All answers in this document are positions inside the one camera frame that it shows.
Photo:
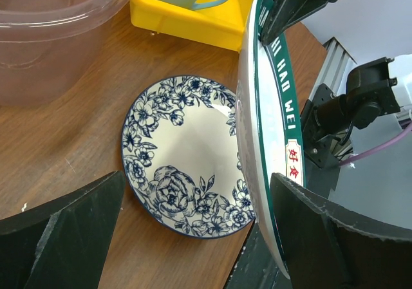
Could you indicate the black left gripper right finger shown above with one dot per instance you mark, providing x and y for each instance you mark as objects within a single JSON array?
[{"x": 328, "y": 246}]

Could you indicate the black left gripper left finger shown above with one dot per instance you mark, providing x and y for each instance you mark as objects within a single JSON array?
[{"x": 62, "y": 243}]

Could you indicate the green rimmed lettered plate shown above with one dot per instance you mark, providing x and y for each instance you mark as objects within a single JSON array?
[{"x": 268, "y": 126}]

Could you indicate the blue patterned bottom plate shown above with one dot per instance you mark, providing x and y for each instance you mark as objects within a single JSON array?
[{"x": 180, "y": 156}]

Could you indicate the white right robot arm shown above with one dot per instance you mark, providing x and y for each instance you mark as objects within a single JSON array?
[{"x": 372, "y": 89}]

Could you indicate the clear pink plastic bin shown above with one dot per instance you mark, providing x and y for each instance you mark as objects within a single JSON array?
[{"x": 47, "y": 45}]

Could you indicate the yellow plastic tray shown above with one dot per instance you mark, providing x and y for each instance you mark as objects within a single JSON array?
[{"x": 221, "y": 26}]

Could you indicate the black mounting base plate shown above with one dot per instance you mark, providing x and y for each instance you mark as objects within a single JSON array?
[{"x": 299, "y": 233}]

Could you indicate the aluminium frame rail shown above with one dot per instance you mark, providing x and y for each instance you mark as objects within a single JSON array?
[{"x": 336, "y": 67}]

